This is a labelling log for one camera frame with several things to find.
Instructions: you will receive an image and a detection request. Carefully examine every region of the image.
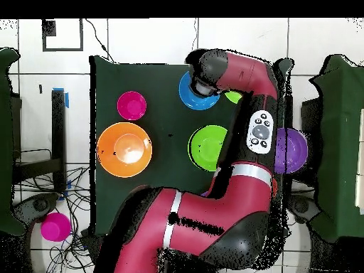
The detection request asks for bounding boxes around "dark green table cloth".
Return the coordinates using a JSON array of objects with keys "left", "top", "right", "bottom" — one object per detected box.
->
[{"left": 89, "top": 55, "right": 294, "bottom": 238}]

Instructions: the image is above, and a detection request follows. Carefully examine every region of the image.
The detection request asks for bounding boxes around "pink cup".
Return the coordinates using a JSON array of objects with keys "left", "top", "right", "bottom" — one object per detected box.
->
[{"left": 40, "top": 212, "right": 72, "bottom": 242}]

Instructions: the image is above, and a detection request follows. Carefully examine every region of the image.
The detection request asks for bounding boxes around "black power adapter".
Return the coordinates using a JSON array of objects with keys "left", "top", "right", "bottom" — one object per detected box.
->
[{"left": 79, "top": 228, "right": 104, "bottom": 257}]

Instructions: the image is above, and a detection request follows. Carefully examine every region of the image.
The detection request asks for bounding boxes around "large green bowl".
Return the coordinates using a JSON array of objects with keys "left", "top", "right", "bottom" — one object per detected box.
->
[{"left": 224, "top": 90, "right": 243, "bottom": 105}]

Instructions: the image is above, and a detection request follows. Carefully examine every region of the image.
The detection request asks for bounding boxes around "green cloth covered table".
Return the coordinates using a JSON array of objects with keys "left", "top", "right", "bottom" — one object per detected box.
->
[
  {"left": 309, "top": 53, "right": 364, "bottom": 244},
  {"left": 0, "top": 47, "right": 27, "bottom": 237}
]

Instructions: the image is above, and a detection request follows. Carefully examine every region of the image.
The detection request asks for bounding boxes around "large orange bowl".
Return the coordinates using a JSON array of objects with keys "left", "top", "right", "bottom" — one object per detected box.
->
[{"left": 97, "top": 122, "right": 154, "bottom": 178}]

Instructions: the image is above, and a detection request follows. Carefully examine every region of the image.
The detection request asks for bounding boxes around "pink bowl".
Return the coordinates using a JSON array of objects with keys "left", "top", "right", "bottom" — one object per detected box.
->
[{"left": 117, "top": 90, "right": 148, "bottom": 121}]

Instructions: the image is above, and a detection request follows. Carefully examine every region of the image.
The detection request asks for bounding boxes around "black grey base foot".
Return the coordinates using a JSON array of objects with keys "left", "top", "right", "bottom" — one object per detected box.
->
[
  {"left": 12, "top": 192, "right": 60, "bottom": 227},
  {"left": 287, "top": 195, "right": 322, "bottom": 224}
]

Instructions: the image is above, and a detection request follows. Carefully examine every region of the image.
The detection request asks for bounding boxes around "blue bowl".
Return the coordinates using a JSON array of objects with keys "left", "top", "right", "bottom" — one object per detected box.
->
[{"left": 178, "top": 70, "right": 221, "bottom": 111}]

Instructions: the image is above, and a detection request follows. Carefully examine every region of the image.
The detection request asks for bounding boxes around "small green bowl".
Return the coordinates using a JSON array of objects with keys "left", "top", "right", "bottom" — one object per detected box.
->
[{"left": 187, "top": 124, "right": 229, "bottom": 173}]

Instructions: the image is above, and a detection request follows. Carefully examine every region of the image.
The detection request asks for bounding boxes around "tangle of black cables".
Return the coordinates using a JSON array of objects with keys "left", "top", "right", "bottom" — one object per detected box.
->
[{"left": 12, "top": 147, "right": 99, "bottom": 273}]

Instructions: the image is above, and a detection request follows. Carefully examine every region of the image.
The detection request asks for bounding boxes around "black metal stool frame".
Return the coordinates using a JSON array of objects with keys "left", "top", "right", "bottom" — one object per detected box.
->
[{"left": 12, "top": 89, "right": 68, "bottom": 194}]

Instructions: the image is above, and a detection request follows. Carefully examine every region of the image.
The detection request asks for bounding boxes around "black cable with connector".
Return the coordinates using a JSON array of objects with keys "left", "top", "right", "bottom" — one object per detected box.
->
[{"left": 85, "top": 18, "right": 115, "bottom": 64}]

